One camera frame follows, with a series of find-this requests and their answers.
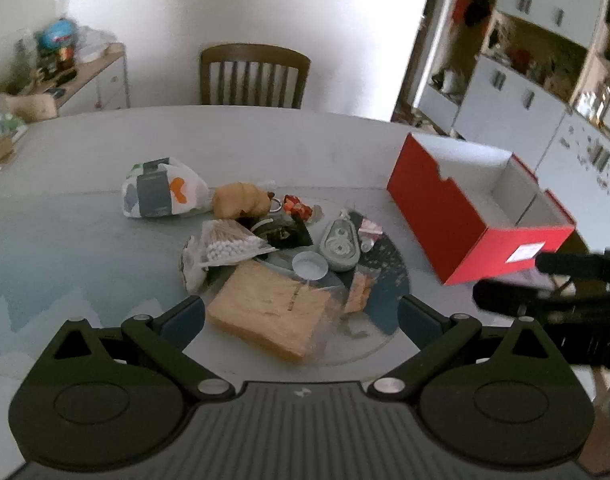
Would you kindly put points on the white bottle cap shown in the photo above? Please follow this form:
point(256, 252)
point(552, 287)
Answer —
point(309, 266)

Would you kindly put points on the small orange snack packet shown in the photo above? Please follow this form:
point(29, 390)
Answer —
point(361, 291)

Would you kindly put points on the grey correction tape dispenser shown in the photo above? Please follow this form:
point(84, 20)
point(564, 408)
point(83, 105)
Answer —
point(339, 245)

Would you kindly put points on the pink white wrapper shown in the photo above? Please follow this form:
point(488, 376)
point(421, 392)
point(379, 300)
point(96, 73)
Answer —
point(370, 227)

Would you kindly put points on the beige bag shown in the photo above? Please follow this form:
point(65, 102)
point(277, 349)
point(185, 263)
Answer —
point(27, 106)

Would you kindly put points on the red candy wrapper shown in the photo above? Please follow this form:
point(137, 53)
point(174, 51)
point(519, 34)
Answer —
point(296, 206)

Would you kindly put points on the red hanging ornament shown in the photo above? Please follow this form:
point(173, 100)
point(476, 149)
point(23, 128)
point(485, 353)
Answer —
point(460, 6)

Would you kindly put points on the white tissue packet orange print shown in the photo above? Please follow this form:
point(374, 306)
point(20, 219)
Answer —
point(157, 190)

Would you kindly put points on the blue globe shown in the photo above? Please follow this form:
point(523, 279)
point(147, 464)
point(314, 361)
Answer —
point(59, 37)

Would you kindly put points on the white wall cabinets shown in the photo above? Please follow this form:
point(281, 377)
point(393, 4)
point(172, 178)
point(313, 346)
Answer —
point(530, 95)

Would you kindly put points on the white sideboard wooden top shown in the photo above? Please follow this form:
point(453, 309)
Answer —
point(97, 87)

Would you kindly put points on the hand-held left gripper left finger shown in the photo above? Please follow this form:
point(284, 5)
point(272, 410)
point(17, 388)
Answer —
point(181, 321)

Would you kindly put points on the black hat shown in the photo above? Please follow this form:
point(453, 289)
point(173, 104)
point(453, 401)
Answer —
point(478, 10)

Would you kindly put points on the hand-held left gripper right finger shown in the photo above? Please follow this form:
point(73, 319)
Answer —
point(419, 320)

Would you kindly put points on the dark patterned packet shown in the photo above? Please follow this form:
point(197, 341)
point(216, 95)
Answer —
point(285, 235)

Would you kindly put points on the white plastic bag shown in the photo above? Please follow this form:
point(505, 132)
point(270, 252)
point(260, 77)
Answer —
point(94, 42)

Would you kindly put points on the bag of cotton swabs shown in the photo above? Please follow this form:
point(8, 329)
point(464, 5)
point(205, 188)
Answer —
point(230, 245)

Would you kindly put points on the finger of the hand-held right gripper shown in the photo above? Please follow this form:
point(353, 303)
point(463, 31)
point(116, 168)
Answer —
point(575, 264)
point(505, 297)

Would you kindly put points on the wooden chair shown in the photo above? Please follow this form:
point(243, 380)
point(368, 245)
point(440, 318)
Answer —
point(255, 77)

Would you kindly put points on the red cardboard box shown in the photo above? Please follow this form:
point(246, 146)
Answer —
point(450, 215)

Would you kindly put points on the brown croissant toy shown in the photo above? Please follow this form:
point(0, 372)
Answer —
point(240, 200)

